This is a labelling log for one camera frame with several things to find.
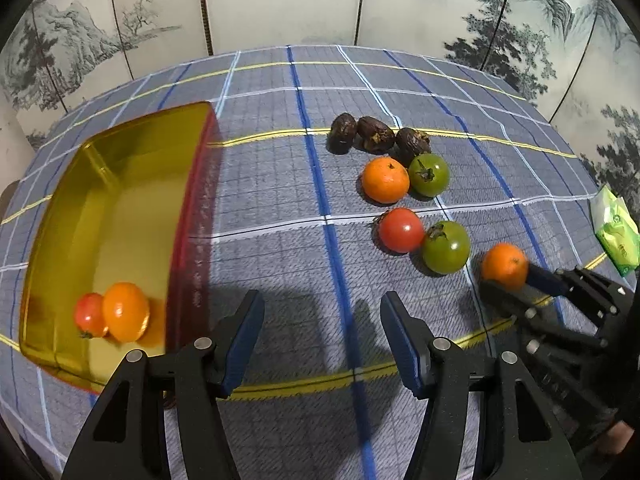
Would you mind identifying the red tomato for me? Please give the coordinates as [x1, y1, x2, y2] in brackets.
[74, 292, 109, 339]
[376, 207, 426, 254]

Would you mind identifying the grey plaid tablecloth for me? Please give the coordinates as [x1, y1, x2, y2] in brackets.
[0, 45, 640, 480]

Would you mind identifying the ink landscape folding screen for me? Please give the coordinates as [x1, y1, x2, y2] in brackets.
[0, 0, 640, 201]

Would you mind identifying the green tomato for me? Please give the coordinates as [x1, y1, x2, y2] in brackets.
[421, 220, 471, 275]
[408, 153, 450, 197]

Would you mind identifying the person's right hand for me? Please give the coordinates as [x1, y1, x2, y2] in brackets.
[594, 419, 637, 462]

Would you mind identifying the green wet wipes packet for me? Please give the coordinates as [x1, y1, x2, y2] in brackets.
[590, 185, 640, 278]

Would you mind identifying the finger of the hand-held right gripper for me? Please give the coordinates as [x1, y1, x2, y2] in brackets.
[480, 281, 607, 357]
[524, 264, 630, 335]

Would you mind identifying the smooth orange fruit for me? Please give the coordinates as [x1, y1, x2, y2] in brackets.
[102, 282, 151, 343]

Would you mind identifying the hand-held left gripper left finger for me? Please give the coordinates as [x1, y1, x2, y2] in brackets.
[60, 290, 266, 480]

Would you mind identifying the gold metal tin box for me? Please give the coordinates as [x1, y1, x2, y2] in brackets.
[19, 101, 221, 395]

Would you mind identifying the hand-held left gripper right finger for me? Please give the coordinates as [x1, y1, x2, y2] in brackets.
[380, 291, 583, 480]

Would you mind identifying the dark wrinkled passion fruit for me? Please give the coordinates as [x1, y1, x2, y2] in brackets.
[328, 113, 358, 155]
[395, 127, 432, 162]
[355, 116, 396, 154]

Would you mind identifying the mandarin orange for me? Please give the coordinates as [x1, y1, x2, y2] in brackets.
[481, 242, 530, 292]
[361, 156, 411, 205]

